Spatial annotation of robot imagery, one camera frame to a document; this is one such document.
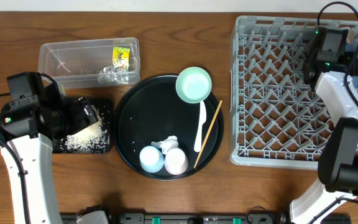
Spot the white rice pile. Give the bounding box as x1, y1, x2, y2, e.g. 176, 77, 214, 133
59, 105, 111, 154

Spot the silver foil wrapper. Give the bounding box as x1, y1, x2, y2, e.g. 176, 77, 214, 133
98, 65, 129, 85

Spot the yellow snack wrapper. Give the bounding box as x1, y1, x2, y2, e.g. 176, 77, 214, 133
112, 47, 131, 72

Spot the mint green bowl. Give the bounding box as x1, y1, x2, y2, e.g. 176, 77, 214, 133
175, 67, 212, 104

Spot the blue plate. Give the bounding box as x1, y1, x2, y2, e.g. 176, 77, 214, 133
346, 29, 358, 88

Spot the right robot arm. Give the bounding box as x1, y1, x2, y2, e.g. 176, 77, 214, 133
282, 47, 358, 223

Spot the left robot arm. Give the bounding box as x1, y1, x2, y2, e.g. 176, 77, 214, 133
0, 95, 98, 223

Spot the grey dishwasher rack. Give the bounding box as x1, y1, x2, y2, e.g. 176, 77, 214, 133
229, 16, 358, 170

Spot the black rectangular tray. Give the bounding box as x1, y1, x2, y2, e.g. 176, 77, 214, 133
53, 98, 114, 154

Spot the clear plastic bin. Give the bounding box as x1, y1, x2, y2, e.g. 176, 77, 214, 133
38, 37, 140, 90

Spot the black round tray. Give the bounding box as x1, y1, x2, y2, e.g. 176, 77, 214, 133
112, 75, 224, 180

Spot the light blue cup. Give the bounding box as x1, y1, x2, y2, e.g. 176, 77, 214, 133
139, 146, 165, 173

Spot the pink cup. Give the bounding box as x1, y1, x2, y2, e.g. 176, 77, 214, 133
164, 148, 188, 175

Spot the wooden chopstick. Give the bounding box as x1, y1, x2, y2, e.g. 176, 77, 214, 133
193, 100, 223, 169

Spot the left black cable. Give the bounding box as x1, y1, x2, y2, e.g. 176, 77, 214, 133
0, 91, 30, 224

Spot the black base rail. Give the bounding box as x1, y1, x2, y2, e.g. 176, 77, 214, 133
59, 212, 352, 224

